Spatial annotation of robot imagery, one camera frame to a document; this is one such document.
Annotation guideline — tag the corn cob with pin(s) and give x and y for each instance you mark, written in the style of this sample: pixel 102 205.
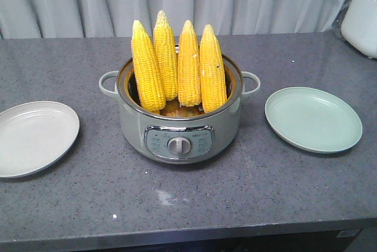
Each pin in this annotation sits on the corn cob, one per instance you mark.
pixel 189 93
pixel 146 70
pixel 164 43
pixel 212 74

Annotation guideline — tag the green electric cooking pot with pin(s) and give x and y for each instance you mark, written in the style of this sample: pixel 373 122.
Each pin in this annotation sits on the green electric cooking pot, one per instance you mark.
pixel 179 140

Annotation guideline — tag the green round plate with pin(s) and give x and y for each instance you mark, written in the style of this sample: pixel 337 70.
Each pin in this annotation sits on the green round plate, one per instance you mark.
pixel 313 120

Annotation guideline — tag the beige round plate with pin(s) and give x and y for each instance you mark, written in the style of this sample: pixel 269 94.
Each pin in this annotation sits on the beige round plate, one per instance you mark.
pixel 35 135

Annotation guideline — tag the white pleated curtain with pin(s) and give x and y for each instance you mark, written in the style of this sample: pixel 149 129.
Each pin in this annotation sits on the white pleated curtain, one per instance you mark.
pixel 114 18

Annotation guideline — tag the white rice cooker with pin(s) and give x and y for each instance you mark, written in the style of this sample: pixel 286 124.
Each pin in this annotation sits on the white rice cooker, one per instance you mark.
pixel 359 26

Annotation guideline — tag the black drawer sterilizer cabinet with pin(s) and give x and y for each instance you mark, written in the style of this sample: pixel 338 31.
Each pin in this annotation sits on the black drawer sterilizer cabinet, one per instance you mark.
pixel 315 241

